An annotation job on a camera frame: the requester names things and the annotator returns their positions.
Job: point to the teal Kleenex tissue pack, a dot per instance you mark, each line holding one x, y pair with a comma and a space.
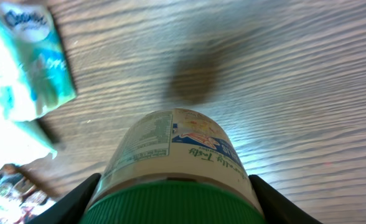
34, 74

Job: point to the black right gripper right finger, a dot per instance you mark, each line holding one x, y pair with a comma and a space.
276, 207

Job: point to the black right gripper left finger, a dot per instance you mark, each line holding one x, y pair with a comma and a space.
70, 209

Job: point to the brown snack packet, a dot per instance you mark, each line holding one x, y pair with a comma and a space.
21, 196

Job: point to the green lid white jar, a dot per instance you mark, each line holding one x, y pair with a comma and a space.
174, 166

